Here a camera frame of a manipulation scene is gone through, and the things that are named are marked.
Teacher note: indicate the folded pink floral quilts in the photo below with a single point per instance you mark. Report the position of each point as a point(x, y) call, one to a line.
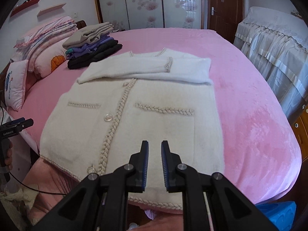
point(43, 47)

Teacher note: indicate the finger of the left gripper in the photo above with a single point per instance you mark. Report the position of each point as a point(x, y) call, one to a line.
point(15, 122)
point(23, 125)

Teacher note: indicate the purple folded garment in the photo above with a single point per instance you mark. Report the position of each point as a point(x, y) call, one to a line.
point(73, 53)

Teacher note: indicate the beige sleeve forearm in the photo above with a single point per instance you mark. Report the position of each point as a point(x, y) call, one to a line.
point(22, 195)

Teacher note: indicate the lace covered furniture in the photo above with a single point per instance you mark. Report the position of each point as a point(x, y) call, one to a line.
point(276, 44)

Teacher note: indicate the wooden headboard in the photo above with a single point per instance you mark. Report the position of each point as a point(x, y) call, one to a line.
point(80, 24)

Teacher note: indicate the blue plastic box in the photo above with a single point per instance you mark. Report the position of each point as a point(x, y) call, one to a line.
point(281, 214)

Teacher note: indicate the pink bed sheet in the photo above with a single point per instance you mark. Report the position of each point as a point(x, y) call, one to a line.
point(261, 154)

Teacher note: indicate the white sliding wardrobe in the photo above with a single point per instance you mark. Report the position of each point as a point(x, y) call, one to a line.
point(140, 14)

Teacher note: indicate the pink wall shelf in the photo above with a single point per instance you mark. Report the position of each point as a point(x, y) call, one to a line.
point(50, 9)

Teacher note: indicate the cream fuzzy cardigan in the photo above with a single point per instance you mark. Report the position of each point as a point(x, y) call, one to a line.
point(121, 101)

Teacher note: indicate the person's left hand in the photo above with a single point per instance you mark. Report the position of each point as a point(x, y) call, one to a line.
point(9, 158)

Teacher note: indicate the beige knit folded sweater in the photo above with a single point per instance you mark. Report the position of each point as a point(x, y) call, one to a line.
point(88, 35)

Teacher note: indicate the black folded garment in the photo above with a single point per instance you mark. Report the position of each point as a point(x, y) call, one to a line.
point(103, 51)

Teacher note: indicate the pink embroidered pillow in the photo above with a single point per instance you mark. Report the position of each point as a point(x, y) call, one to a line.
point(15, 84)

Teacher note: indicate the wooden drawer cabinet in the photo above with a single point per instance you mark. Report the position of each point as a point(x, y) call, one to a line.
point(299, 126)

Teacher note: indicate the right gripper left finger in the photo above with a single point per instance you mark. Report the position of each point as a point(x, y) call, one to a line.
point(100, 202)

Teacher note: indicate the red wall shelf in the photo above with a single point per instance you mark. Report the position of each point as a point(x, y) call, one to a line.
point(23, 6)

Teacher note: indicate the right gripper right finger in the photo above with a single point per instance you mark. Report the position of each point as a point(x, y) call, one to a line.
point(210, 202)

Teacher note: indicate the brown wooden door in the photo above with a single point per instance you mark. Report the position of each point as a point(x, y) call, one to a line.
point(224, 17)

